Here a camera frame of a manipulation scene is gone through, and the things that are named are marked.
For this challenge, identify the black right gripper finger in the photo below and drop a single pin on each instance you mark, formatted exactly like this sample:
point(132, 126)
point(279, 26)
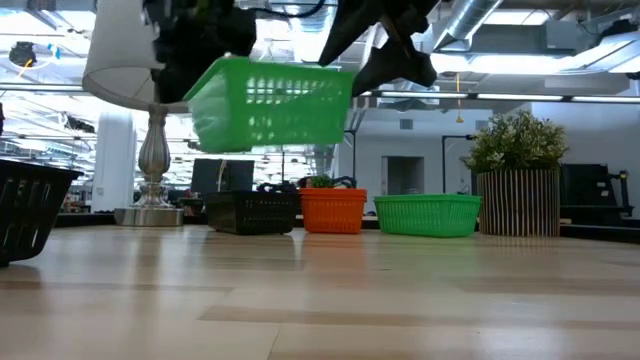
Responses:
point(355, 25)
point(400, 67)

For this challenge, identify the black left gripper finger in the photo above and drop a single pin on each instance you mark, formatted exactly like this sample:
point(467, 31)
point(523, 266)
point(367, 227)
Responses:
point(170, 80)

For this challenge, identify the green plastic basket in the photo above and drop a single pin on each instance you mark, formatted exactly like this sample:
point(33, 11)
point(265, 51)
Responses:
point(427, 217)
point(270, 125)

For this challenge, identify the black plastic basket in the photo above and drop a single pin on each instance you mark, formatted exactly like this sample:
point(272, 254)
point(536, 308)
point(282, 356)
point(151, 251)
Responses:
point(25, 215)
point(250, 215)

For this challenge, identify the ceiling strip light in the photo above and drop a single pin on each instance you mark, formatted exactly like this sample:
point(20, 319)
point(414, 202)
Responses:
point(425, 95)
point(520, 97)
point(605, 99)

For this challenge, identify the white shade table lamp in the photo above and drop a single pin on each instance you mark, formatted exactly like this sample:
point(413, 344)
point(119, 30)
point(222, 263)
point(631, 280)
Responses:
point(120, 50)

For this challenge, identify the white column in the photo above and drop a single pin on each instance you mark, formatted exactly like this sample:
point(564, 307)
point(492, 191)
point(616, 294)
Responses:
point(114, 165)

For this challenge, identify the black pole stand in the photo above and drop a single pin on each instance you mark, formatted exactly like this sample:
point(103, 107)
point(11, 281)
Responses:
point(444, 165)

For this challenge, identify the dark computer monitor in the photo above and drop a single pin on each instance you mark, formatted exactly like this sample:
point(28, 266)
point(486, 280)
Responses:
point(235, 175)

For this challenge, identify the orange plastic basket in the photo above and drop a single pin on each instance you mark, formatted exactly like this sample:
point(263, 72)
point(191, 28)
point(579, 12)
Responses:
point(332, 215)

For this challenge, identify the artificial plant in striped pot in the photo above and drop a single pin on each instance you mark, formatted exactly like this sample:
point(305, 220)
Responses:
point(517, 200)

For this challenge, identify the black machine cabinet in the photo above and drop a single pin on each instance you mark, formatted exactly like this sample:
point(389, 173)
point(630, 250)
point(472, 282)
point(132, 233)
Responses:
point(590, 190)

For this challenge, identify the silver ceiling duct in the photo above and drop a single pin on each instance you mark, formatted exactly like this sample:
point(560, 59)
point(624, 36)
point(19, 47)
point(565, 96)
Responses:
point(467, 20)

